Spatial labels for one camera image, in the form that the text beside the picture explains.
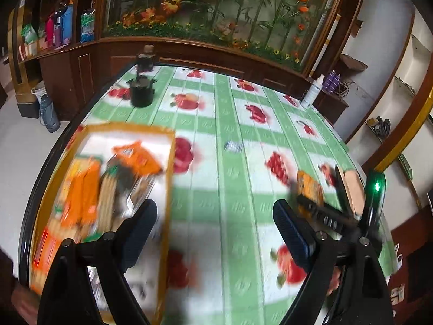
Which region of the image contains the cardboard box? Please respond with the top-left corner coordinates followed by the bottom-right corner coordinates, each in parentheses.
top-left (340, 54), bottom-right (368, 72)

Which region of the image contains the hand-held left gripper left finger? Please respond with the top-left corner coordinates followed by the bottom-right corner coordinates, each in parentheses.
top-left (37, 199), bottom-right (158, 325)

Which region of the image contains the person's left forearm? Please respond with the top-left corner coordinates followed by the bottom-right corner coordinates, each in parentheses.
top-left (0, 249), bottom-right (39, 325)

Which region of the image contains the large orange cracker packet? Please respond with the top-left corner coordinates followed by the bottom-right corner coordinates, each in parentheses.
top-left (56, 157), bottom-right (102, 234)

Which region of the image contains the small orange snack packet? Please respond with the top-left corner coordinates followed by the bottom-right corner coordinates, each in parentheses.
top-left (297, 170), bottom-right (324, 210)
top-left (111, 141), bottom-right (163, 177)

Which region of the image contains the person's right hand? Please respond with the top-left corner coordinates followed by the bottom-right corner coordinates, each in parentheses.
top-left (326, 267), bottom-right (342, 297)

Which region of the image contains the green and white bag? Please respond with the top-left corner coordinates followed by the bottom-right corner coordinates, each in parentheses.
top-left (20, 24), bottom-right (38, 45)

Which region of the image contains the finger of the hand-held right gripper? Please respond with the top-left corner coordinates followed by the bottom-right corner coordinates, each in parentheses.
top-left (296, 193), bottom-right (359, 232)
top-left (334, 165), bottom-right (366, 219)

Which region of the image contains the green cracker packet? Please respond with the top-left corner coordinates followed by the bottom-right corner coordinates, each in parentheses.
top-left (97, 162), bottom-right (120, 232)

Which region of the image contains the black cable bundle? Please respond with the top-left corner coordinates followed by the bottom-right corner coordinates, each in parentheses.
top-left (370, 117), bottom-right (391, 137)

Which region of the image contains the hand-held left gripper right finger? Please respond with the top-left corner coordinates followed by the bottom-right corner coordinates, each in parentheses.
top-left (272, 199), bottom-right (395, 325)

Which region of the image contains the grey thermos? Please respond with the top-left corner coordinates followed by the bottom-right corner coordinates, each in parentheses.
top-left (39, 95), bottom-right (61, 133)

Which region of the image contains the yellow rimmed white box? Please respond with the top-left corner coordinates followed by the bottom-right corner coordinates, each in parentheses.
top-left (30, 123), bottom-right (176, 325)

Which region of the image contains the red bottle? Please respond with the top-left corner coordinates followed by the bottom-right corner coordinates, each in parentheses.
top-left (45, 15), bottom-right (56, 48)

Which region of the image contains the blue packet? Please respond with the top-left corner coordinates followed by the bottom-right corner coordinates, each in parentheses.
top-left (63, 5), bottom-right (74, 44)

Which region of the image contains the flower wall mural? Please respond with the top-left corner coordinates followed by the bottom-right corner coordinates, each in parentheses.
top-left (101, 0), bottom-right (342, 72)

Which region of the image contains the white spray bottle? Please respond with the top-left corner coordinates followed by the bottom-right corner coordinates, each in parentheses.
top-left (301, 74), bottom-right (325, 109)

